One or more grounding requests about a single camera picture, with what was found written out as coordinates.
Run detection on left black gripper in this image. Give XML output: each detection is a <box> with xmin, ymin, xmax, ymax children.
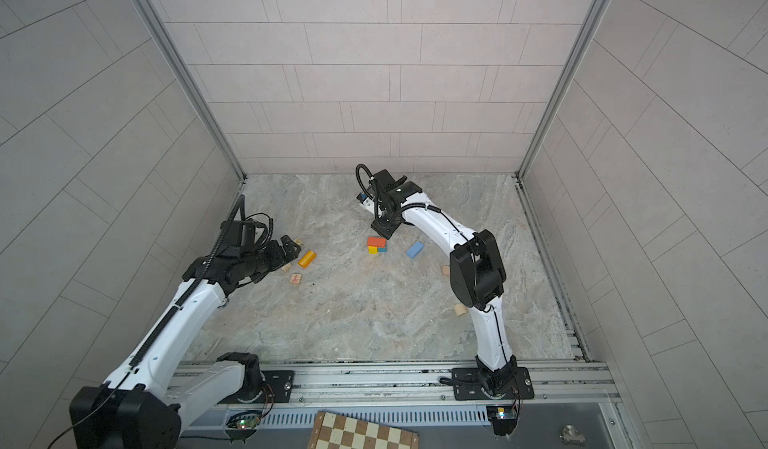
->
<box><xmin>239</xmin><ymin>233</ymin><xmax>304</xmax><ymax>279</ymax></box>

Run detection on red wooden block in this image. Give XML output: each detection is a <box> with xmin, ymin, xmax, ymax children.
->
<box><xmin>367</xmin><ymin>236</ymin><xmax>387</xmax><ymax>248</ymax></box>

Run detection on light blue wooden block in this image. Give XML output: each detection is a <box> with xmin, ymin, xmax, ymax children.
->
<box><xmin>406</xmin><ymin>241</ymin><xmax>424</xmax><ymax>258</ymax></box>

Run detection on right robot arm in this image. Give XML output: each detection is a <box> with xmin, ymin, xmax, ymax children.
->
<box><xmin>355</xmin><ymin>163</ymin><xmax>519</xmax><ymax>398</ymax></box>

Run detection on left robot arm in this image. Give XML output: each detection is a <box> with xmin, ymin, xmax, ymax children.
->
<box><xmin>69</xmin><ymin>219</ymin><xmax>301</xmax><ymax>448</ymax></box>

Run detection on orange supermarket block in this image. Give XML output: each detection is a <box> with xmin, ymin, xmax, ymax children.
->
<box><xmin>298</xmin><ymin>250</ymin><xmax>317</xmax><ymax>269</ymax></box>

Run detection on left green circuit board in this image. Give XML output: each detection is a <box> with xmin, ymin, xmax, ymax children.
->
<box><xmin>224</xmin><ymin>410</ymin><xmax>263</xmax><ymax>441</ymax></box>

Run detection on checkered chess board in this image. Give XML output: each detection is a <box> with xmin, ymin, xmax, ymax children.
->
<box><xmin>307</xmin><ymin>411</ymin><xmax>420</xmax><ymax>449</ymax></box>

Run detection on right circuit board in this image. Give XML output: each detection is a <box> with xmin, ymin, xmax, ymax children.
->
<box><xmin>486</xmin><ymin>406</ymin><xmax>519</xmax><ymax>438</ymax></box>

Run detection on small metal fitting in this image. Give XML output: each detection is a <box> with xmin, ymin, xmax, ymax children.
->
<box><xmin>559</xmin><ymin>424</ymin><xmax>586</xmax><ymax>447</ymax></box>

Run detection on black corrugated cable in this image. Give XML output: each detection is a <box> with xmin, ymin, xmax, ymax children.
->
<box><xmin>128</xmin><ymin>194</ymin><xmax>247</xmax><ymax>369</ymax></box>

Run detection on aluminium mounting rail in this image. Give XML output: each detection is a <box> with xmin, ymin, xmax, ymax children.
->
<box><xmin>119</xmin><ymin>361</ymin><xmax>619</xmax><ymax>414</ymax></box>

